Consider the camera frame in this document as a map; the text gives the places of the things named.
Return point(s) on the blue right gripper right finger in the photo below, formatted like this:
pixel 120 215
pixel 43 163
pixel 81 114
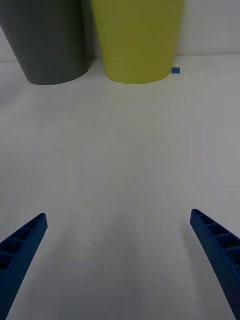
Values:
pixel 222 252

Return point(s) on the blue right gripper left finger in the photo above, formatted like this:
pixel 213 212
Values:
pixel 17 260

